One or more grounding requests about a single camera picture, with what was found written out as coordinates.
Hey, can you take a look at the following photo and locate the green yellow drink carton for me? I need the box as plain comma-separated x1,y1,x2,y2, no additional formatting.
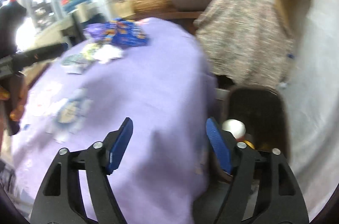
61,43,101,75

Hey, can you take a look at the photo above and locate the purple plastic bag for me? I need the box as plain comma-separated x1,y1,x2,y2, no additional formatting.
83,22,109,42

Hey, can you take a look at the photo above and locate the red cylindrical canister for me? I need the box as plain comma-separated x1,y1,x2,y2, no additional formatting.
222,119,246,141

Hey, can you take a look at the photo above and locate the blue snack bag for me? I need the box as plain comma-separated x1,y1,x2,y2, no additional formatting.
101,18,149,47

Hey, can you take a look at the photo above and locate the yellow cylindrical can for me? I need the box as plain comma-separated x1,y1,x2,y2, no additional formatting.
243,140,261,150

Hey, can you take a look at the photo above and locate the dark brown trash bin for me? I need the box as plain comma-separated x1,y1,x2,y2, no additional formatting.
220,86,291,160

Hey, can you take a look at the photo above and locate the left hand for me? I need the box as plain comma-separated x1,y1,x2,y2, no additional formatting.
1,76,28,123

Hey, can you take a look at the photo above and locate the water dispenser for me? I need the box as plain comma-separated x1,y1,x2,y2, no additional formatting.
60,3,107,46

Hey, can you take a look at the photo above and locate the purple floral tablecloth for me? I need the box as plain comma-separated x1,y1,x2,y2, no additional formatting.
11,18,215,223

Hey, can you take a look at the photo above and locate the white cloth cover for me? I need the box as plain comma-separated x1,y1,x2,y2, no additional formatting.
280,0,338,219

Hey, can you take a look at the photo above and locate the utensil holder box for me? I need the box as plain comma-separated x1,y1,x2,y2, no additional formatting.
112,0,135,18

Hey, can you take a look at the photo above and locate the woven wicker basket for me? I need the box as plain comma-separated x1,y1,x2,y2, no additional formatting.
131,0,172,13

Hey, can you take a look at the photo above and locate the wooden counter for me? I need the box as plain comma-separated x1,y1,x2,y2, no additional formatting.
125,11,202,20

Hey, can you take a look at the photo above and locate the floral cloth cover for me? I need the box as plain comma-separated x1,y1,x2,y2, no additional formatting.
194,0,294,88

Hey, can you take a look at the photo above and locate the wooden cabinet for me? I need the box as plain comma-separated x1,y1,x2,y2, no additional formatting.
275,0,311,39

